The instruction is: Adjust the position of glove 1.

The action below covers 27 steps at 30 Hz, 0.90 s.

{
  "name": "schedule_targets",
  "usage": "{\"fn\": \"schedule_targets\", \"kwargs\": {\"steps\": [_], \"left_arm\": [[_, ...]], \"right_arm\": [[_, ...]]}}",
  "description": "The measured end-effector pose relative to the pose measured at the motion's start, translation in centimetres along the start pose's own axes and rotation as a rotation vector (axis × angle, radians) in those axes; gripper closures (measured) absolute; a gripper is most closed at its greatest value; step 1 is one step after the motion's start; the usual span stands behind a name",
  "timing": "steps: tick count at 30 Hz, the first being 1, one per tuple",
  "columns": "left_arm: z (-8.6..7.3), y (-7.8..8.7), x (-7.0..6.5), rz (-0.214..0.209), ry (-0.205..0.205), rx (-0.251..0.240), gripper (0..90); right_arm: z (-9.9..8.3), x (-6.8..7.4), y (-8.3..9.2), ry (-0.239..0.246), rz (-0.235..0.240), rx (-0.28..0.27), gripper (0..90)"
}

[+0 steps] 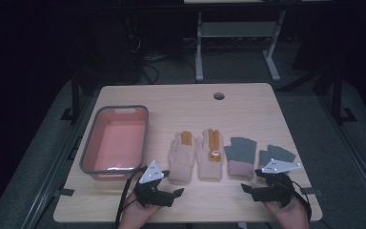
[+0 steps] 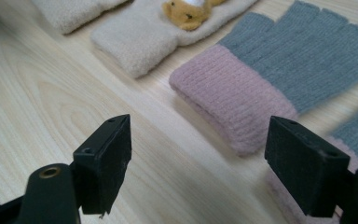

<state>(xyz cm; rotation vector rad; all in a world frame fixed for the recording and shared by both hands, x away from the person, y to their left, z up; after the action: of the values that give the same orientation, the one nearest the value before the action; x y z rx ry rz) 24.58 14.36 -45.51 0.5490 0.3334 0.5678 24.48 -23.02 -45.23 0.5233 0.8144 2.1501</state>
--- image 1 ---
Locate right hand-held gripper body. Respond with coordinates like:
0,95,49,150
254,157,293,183
251,157,303,208

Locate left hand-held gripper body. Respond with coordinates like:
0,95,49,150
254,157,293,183
132,159,176,208

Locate beige glove orange fingers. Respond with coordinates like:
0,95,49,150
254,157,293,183
167,130,196,185

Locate grey pink fingerless glove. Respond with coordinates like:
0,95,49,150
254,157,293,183
258,144,296,179
223,136,257,179

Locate beige glove animal face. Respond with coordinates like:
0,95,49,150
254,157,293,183
194,128,225,183

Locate pink basin grey rim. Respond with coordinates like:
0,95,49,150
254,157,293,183
79,104,150,181

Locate person's left hand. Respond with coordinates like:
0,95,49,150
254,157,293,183
118,194,163,229

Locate person's right hand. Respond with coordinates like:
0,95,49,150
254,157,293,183
263,196,311,229

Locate black metal stand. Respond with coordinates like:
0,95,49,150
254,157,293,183
60,71,83,122
332,63,358,125

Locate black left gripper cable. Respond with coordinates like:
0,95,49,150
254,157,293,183
113,166,147,229

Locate black table edge bracket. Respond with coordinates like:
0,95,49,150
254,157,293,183
54,188,75,198
299,187,323,197

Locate bundle of floor cables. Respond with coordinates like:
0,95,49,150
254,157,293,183
125,34,198,84

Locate white metal desk frame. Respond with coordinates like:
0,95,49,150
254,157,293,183
184,0,332,83

